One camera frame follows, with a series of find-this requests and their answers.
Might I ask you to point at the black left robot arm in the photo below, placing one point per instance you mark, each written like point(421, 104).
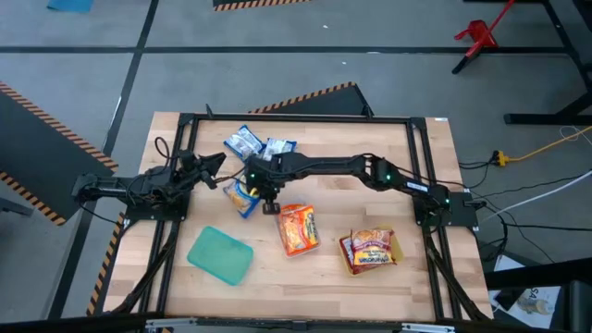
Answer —
point(115, 187)

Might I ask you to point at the black hazard-striped floor mat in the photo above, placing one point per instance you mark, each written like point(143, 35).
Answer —
point(37, 152)
point(240, 2)
point(333, 104)

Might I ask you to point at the white printed paper sheet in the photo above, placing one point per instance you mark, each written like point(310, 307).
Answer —
point(555, 300)

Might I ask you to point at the red ramen noodle pack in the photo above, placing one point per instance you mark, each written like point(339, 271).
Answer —
point(372, 258)
point(370, 236)
point(344, 252)

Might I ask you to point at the black desk frame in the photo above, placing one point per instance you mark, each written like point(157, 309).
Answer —
point(546, 118)

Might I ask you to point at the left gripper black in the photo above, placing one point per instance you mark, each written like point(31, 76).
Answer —
point(190, 168)

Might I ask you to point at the red floor stand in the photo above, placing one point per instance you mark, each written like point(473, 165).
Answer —
point(478, 34)

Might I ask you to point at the black aluminium table frame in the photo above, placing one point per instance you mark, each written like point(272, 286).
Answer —
point(300, 118)

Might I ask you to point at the yellow plastic container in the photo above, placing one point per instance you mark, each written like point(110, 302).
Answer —
point(398, 252)

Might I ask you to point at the small white sticker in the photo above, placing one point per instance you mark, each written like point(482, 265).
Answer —
point(441, 119)

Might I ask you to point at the black metal beam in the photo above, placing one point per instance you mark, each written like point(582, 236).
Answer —
point(532, 276)

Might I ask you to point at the blue floor mat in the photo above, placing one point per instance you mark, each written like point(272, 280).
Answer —
point(69, 4)

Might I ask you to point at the long black rig beam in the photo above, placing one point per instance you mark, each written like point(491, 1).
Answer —
point(69, 326)

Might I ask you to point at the green plastic container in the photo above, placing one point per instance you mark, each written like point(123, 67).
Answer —
point(219, 255)

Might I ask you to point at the grey metal bar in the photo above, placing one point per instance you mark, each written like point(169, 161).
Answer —
point(14, 205)

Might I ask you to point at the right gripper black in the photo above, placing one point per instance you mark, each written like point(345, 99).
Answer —
point(264, 176)

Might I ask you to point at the blue ramen noodle pack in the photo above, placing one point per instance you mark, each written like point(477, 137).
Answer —
point(238, 199)
point(242, 141)
point(277, 145)

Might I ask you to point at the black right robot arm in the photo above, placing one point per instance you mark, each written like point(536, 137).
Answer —
point(333, 164)

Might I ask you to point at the clear plastic container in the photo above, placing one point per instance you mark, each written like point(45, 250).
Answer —
point(277, 221)

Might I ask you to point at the silver metal bracket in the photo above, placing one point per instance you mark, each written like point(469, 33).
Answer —
point(171, 322)
point(425, 327)

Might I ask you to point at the hazard-striped edge strip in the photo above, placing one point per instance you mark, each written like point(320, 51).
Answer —
point(104, 268)

